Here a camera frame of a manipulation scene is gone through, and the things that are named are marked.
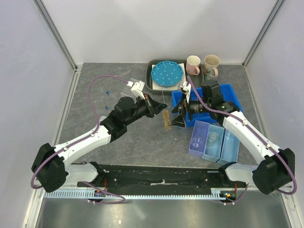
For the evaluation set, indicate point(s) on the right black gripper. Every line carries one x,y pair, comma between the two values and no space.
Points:
182,108

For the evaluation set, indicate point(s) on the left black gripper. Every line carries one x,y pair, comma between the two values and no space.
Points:
153,107

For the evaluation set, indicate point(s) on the brown test tube brush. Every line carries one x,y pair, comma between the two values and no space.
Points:
166,118

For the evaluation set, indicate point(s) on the clear glass beaker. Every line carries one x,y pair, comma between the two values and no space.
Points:
197,142

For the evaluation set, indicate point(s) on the small glass stopper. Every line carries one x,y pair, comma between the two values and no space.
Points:
212,139

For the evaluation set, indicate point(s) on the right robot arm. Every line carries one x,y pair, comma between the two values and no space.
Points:
275,169

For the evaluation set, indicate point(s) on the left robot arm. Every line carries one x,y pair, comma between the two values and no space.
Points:
51,163

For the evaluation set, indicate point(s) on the white square plate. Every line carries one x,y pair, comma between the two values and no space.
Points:
171,88

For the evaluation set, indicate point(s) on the clear test tube rack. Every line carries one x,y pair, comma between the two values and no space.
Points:
126,91

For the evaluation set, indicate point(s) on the blue polka dot plate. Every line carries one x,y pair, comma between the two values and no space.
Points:
167,73

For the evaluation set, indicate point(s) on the purple plastic box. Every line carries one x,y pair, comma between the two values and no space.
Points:
200,129

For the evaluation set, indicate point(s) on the light blue box middle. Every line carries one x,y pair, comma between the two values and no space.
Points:
212,154

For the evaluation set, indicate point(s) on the light blue box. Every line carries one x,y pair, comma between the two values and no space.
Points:
229,148
212,154

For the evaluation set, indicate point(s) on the pink mug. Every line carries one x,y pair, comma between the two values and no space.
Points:
192,65

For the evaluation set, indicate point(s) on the blue-capped test tube far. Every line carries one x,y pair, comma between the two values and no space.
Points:
111,95

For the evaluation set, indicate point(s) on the blue divided bin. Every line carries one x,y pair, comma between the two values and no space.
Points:
228,95

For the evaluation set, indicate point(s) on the cream floral mug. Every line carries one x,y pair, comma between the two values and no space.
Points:
210,67

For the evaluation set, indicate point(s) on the light blue box right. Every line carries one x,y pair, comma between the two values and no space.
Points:
229,148

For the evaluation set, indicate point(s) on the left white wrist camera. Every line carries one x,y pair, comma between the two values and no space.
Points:
137,89

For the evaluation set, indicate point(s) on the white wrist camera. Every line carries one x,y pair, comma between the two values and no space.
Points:
137,89
185,88

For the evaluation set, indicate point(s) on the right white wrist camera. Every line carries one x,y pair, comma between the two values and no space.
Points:
185,88

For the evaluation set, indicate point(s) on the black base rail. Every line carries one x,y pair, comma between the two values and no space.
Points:
156,181

